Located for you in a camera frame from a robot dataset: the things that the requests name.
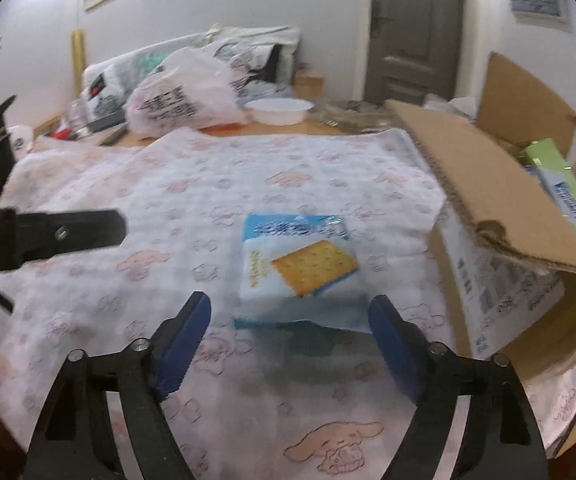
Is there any blue cracker packet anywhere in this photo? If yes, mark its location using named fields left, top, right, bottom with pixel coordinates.
left=233, top=214, right=369, bottom=333

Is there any green snack packet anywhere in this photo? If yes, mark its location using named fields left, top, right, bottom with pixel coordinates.
left=521, top=139, right=576, bottom=230

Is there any black remote control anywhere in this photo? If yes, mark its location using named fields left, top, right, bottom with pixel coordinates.
left=99, top=125, right=129, bottom=146

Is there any wine glass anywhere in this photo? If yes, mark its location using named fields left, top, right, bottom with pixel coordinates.
left=66, top=98, right=90, bottom=136

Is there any black keyboard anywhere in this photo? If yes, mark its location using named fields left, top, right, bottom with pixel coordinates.
left=88, top=110, right=126, bottom=132

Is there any open cardboard box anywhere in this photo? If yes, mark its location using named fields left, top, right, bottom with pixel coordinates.
left=385, top=52, right=576, bottom=380

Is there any white black red cushion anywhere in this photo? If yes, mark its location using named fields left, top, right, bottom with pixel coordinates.
left=84, top=66, right=126, bottom=122

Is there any cartoon print table cloth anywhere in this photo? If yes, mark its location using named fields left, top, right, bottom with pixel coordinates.
left=0, top=129, right=454, bottom=479

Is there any wooden rolled mat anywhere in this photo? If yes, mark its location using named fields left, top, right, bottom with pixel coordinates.
left=71, top=28, right=87, bottom=94

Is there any teal patterned cushion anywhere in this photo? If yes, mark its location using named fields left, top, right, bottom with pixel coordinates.
left=130, top=52, right=169, bottom=80

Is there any white printed plastic bag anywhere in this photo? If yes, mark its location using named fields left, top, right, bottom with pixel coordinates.
left=124, top=47, right=247, bottom=138

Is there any white plastic bowl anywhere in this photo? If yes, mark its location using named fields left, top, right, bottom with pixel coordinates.
left=245, top=98, right=314, bottom=126

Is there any grey sofa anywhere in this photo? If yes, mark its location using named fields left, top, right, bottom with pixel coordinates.
left=82, top=25, right=302, bottom=104

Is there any wooden side table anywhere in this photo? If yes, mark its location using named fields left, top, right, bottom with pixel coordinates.
left=293, top=70, right=325, bottom=102

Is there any glass tray with shells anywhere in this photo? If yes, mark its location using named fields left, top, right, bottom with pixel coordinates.
left=311, top=100, right=403, bottom=134

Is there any dark brown door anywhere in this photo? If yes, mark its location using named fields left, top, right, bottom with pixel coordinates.
left=364, top=0, right=464, bottom=105

